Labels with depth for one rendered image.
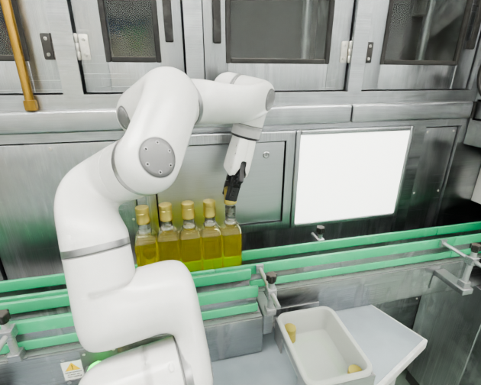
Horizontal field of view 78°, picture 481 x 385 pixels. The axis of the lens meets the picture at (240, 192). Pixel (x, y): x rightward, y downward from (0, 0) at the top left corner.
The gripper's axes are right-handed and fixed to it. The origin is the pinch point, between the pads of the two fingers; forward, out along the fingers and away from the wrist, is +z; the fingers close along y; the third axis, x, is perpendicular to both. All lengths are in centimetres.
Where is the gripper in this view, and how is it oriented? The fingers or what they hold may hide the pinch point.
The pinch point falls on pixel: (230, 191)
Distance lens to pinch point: 81.1
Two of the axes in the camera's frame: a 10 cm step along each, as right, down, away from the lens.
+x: 9.4, 1.6, 3.0
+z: -2.5, 9.2, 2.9
